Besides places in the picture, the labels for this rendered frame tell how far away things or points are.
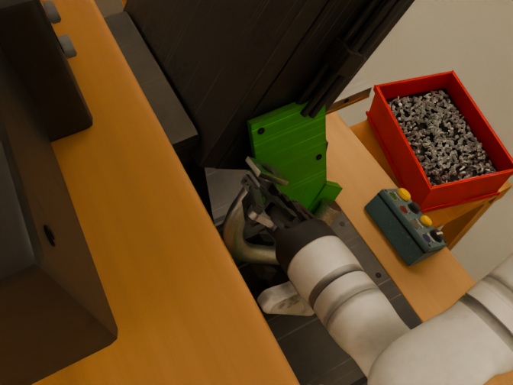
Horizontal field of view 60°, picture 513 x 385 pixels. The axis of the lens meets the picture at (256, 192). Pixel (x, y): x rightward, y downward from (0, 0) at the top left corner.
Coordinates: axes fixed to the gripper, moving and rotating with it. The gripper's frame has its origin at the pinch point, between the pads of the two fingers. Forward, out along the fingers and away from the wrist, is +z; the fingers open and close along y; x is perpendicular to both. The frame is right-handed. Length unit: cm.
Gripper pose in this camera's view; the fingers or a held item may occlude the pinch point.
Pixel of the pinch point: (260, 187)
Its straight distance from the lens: 61.3
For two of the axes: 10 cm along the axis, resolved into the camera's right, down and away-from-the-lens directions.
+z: -4.4, -6.0, 6.7
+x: -5.5, 7.7, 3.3
